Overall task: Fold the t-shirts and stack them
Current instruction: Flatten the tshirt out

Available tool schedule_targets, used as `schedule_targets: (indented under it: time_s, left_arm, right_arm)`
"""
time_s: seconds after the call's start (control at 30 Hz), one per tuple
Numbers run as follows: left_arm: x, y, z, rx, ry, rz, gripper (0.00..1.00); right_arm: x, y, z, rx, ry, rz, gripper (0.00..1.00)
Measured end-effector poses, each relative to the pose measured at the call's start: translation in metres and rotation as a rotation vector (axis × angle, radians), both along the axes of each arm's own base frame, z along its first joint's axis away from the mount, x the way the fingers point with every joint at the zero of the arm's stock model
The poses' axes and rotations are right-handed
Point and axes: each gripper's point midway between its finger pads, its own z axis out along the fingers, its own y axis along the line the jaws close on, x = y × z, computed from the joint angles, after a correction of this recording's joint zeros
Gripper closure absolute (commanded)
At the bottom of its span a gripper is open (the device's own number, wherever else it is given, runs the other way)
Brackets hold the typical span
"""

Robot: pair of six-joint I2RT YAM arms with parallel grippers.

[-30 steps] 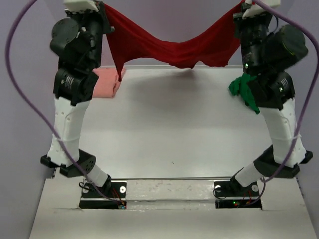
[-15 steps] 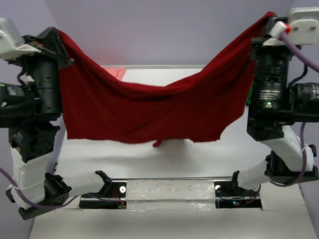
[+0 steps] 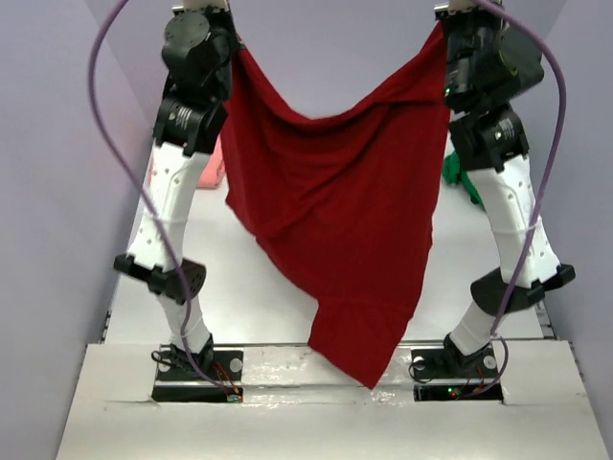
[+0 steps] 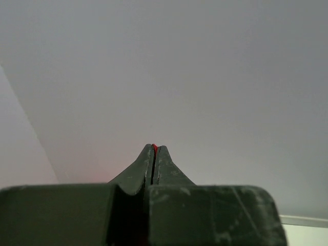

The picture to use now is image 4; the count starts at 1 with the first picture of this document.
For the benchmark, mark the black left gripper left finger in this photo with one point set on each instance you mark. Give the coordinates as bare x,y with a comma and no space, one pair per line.
109,213

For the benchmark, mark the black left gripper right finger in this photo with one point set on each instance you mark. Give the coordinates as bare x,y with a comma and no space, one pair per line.
183,213

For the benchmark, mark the red t-shirt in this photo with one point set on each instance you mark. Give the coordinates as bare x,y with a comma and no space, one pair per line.
155,147

